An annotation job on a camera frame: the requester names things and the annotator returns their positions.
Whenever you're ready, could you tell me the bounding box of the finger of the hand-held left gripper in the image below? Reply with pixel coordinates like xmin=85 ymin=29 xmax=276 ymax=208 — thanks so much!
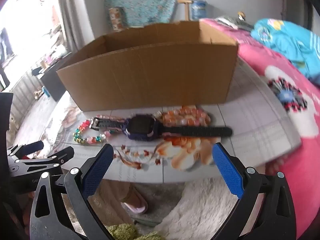
xmin=9 ymin=146 xmax=75 ymax=173
xmin=7 ymin=141 xmax=44 ymax=159

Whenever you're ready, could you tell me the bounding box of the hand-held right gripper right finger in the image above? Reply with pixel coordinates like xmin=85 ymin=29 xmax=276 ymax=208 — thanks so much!
xmin=212 ymin=142 xmax=297 ymax=240

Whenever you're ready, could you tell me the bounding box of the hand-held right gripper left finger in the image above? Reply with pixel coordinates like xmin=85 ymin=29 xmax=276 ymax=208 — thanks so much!
xmin=29 ymin=144 xmax=115 ymax=240

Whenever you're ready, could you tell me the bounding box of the multicoloured bead bracelet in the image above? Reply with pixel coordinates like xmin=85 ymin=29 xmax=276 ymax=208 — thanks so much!
xmin=73 ymin=115 xmax=127 ymax=145

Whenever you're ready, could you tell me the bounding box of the black purple smart watch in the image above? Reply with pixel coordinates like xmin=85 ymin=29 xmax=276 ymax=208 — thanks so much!
xmin=91 ymin=114 xmax=233 ymax=142

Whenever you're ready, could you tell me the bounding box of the orange pink bead bracelet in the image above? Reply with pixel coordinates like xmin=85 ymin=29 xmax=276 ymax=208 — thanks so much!
xmin=160 ymin=106 xmax=213 ymax=128

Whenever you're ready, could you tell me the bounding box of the brown cardboard box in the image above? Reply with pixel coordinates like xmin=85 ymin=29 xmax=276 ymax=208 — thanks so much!
xmin=56 ymin=21 xmax=239 ymax=112

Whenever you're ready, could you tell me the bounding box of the white fluffy rug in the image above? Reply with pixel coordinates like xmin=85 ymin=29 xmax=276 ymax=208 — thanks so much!
xmin=150 ymin=177 xmax=240 ymax=240

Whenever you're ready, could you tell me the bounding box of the pink slipper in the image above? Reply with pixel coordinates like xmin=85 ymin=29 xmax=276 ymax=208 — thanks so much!
xmin=121 ymin=190 xmax=149 ymax=214

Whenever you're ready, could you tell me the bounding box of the floral plastic tablecloth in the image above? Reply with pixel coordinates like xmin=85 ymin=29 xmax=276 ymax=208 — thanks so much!
xmin=10 ymin=62 xmax=302 ymax=188

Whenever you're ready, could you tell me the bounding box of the green fluffy cloth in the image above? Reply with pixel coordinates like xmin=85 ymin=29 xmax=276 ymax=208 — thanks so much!
xmin=105 ymin=224 xmax=165 ymax=240

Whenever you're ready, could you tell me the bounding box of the black cabinet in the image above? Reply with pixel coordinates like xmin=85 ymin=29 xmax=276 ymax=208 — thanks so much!
xmin=41 ymin=52 xmax=73 ymax=101

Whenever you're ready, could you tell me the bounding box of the window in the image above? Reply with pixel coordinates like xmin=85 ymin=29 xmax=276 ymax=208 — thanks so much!
xmin=0 ymin=2 xmax=63 ymax=65

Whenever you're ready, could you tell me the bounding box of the pink floral blanket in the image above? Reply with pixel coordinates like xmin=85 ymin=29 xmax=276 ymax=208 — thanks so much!
xmin=200 ymin=19 xmax=320 ymax=240

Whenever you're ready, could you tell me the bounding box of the grey curtain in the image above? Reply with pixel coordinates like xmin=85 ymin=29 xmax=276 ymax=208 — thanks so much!
xmin=57 ymin=0 xmax=88 ymax=53

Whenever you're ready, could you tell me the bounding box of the blue cartoon quilt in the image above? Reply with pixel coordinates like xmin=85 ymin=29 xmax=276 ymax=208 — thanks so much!
xmin=251 ymin=18 xmax=320 ymax=85

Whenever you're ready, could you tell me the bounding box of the grey patterned cloth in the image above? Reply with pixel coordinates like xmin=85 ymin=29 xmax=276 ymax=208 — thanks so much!
xmin=216 ymin=16 xmax=254 ymax=30

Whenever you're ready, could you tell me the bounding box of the wooden crutch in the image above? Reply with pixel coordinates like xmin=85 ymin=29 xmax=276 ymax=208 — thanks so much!
xmin=177 ymin=0 xmax=193 ymax=22

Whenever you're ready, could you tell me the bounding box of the teal hanging cloth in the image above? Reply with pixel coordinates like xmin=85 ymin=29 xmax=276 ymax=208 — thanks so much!
xmin=104 ymin=0 xmax=187 ymax=28

